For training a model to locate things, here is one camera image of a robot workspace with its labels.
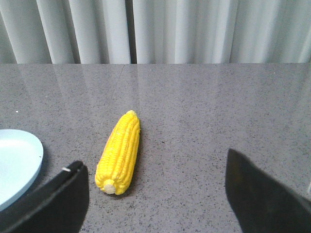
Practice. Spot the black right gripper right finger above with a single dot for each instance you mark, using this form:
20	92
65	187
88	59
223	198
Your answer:
262	204

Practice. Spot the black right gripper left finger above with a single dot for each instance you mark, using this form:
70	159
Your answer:
60	206

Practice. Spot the light blue round plate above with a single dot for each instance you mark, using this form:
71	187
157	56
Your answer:
21	155

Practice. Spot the yellow corn cob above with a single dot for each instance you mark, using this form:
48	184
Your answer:
116	166

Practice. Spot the white pleated curtain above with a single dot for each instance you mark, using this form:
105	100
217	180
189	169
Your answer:
154	31

